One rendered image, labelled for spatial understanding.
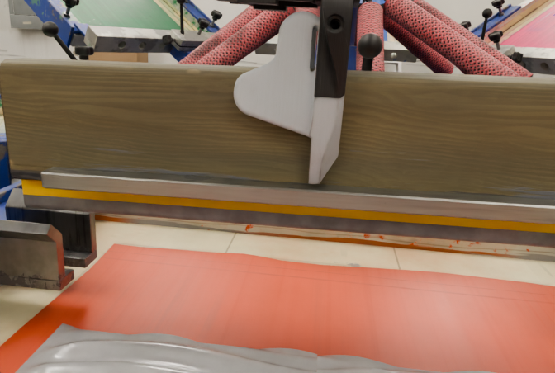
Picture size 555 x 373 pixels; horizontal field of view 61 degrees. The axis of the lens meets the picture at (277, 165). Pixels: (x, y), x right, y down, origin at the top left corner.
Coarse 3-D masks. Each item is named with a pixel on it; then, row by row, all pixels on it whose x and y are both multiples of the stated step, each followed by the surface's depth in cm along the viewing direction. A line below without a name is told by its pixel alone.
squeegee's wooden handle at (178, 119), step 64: (0, 64) 28; (64, 64) 28; (128, 64) 28; (192, 64) 29; (64, 128) 29; (128, 128) 28; (192, 128) 28; (256, 128) 27; (384, 128) 26; (448, 128) 26; (512, 128) 25; (512, 192) 26
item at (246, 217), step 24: (168, 216) 30; (192, 216) 30; (216, 216) 30; (240, 216) 30; (264, 216) 30; (288, 216) 29; (312, 216) 29; (480, 240) 28; (504, 240) 28; (528, 240) 28; (552, 240) 28
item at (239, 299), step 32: (128, 256) 43; (160, 256) 44; (192, 256) 44; (224, 256) 44; (256, 256) 45; (96, 288) 38; (128, 288) 38; (160, 288) 38; (192, 288) 38; (224, 288) 39; (256, 288) 39; (288, 288) 39; (320, 288) 39; (32, 320) 33; (64, 320) 33; (96, 320) 34; (128, 320) 34; (160, 320) 34; (192, 320) 34; (224, 320) 34; (256, 320) 34; (288, 320) 35; (0, 352) 30; (32, 352) 30
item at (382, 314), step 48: (336, 288) 40; (384, 288) 40; (432, 288) 40; (480, 288) 41; (528, 288) 41; (336, 336) 33; (384, 336) 33; (432, 336) 34; (480, 336) 34; (528, 336) 34
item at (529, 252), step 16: (160, 224) 51; (176, 224) 50; (192, 224) 50; (208, 224) 50; (224, 224) 50; (240, 224) 49; (320, 240) 49; (336, 240) 49; (352, 240) 48; (368, 240) 48; (384, 240) 48; (400, 240) 48; (416, 240) 48; (432, 240) 47; (448, 240) 47; (496, 256) 47; (512, 256) 47; (528, 256) 47; (544, 256) 46
